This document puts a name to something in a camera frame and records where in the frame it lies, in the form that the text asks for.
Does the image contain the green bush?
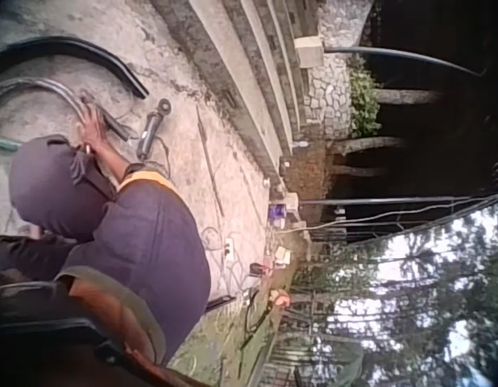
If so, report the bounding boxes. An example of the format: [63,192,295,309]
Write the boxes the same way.
[347,56,383,139]

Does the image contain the black angled metal bar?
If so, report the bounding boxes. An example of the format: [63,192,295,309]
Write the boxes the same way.
[86,101,131,142]

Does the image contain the orange object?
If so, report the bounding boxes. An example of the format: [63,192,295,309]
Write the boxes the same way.
[272,289,293,310]

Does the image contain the purple container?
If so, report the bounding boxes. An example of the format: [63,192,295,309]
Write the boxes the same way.
[268,203,288,227]

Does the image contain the black curved pipe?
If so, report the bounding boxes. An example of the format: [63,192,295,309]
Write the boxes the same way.
[323,45,488,78]

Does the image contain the red and black device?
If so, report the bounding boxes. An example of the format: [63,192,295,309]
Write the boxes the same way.
[248,261,274,278]

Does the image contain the black long-handled tool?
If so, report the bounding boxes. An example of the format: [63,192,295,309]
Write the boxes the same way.
[239,289,276,352]

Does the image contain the concrete steps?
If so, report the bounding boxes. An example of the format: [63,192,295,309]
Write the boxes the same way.
[151,0,326,194]

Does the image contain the green hose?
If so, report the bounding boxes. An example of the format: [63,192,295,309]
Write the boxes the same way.
[0,135,23,156]

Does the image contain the grey curved metal tube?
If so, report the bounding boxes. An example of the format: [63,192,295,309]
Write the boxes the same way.
[0,77,91,124]

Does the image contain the black curved fender strip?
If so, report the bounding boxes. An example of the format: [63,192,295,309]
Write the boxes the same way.
[0,35,150,100]

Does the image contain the person's right hand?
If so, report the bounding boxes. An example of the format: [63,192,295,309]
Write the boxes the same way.
[77,105,110,156]

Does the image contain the long thin metal rod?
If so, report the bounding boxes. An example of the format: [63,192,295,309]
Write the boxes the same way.
[194,105,226,217]

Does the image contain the person's legs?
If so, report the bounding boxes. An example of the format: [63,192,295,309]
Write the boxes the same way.
[0,135,113,283]

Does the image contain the metal fence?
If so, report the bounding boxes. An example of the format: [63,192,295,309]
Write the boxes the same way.
[244,281,367,387]

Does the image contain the grey shock absorber cylinder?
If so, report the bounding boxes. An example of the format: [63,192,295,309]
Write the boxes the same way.
[136,98,172,163]

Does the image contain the short black metal bar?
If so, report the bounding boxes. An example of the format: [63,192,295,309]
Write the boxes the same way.
[205,295,237,312]

